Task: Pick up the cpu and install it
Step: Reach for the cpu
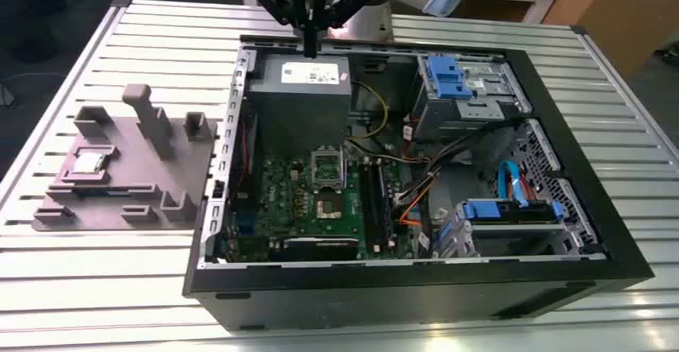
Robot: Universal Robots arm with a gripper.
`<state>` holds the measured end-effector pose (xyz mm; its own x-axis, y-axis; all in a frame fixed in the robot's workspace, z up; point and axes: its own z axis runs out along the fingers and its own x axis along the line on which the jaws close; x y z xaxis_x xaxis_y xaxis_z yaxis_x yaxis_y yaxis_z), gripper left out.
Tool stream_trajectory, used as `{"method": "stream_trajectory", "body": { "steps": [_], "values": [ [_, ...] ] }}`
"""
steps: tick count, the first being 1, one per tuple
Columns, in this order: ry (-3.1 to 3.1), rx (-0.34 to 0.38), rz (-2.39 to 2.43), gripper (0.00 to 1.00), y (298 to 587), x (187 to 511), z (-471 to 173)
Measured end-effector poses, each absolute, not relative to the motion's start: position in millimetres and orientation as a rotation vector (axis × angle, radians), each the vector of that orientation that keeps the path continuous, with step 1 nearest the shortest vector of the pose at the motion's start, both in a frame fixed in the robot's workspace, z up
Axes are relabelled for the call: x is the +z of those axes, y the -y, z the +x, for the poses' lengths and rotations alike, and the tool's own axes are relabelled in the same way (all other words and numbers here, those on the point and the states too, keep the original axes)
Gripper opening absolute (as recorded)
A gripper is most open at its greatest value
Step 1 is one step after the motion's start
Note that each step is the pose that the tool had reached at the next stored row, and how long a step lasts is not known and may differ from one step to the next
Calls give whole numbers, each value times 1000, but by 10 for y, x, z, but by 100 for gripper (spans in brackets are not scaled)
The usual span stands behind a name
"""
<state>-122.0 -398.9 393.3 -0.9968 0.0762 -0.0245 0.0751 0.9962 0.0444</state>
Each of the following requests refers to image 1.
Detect CPU socket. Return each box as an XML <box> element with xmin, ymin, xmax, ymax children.
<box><xmin>314</xmin><ymin>195</ymin><xmax>350</xmax><ymax>221</ymax></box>

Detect black wire bundle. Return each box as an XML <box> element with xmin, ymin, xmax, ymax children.
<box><xmin>395</xmin><ymin>118</ymin><xmax>531</xmax><ymax>206</ymax></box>

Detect wooden cabinet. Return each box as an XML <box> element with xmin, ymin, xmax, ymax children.
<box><xmin>543</xmin><ymin>0</ymin><xmax>679</xmax><ymax>79</ymax></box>

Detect hard disk in blue carrier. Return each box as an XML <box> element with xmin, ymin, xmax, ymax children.
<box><xmin>459</xmin><ymin>199</ymin><xmax>567</xmax><ymax>226</ymax></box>

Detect blue drive latch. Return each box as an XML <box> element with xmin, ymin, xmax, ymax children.
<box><xmin>428</xmin><ymin>56</ymin><xmax>474</xmax><ymax>101</ymax></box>

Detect grey power supply unit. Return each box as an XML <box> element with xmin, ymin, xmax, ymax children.
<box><xmin>247</xmin><ymin>54</ymin><xmax>355</xmax><ymax>153</ymax></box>

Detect silver disk bay cage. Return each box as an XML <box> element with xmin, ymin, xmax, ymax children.
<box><xmin>432</xmin><ymin>199</ymin><xmax>610</xmax><ymax>258</ymax></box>

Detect metal socket cover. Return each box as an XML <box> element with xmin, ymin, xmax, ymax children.
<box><xmin>308</xmin><ymin>145</ymin><xmax>347</xmax><ymax>193</ymax></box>

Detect green RAM stick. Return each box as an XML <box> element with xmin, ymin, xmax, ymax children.
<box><xmin>74</xmin><ymin>187</ymin><xmax>132</xmax><ymax>199</ymax></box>

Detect grey parts rack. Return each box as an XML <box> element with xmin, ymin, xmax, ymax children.
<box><xmin>30</xmin><ymin>83</ymin><xmax>220</xmax><ymax>233</ymax></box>

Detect silver CPU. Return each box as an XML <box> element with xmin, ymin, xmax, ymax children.
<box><xmin>72</xmin><ymin>155</ymin><xmax>103</xmax><ymax>174</ymax></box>

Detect orange wire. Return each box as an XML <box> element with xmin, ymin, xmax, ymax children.
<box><xmin>396</xmin><ymin>171</ymin><xmax>442</xmax><ymax>226</ymax></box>

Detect black graphics card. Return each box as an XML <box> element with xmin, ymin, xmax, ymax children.
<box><xmin>267</xmin><ymin>235</ymin><xmax>360</xmax><ymax>262</ymax></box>

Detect blue data wire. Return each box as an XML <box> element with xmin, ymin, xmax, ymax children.
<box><xmin>498</xmin><ymin>160</ymin><xmax>538</xmax><ymax>210</ymax></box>

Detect yellow power wire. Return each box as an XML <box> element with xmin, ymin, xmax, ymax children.
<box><xmin>347</xmin><ymin>80</ymin><xmax>391</xmax><ymax>141</ymax></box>

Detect black PC case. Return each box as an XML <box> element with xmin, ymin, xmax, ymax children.
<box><xmin>182</xmin><ymin>33</ymin><xmax>657</xmax><ymax>332</ymax></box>

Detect metal drive cage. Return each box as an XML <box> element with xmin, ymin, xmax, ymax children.
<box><xmin>412</xmin><ymin>53</ymin><xmax>534</xmax><ymax>143</ymax></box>

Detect locking lever wire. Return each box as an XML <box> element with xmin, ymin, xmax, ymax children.
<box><xmin>340</xmin><ymin>145</ymin><xmax>352</xmax><ymax>189</ymax></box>

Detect green motherboard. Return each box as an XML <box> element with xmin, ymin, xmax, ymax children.
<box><xmin>220</xmin><ymin>147</ymin><xmax>420</xmax><ymax>261</ymax></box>

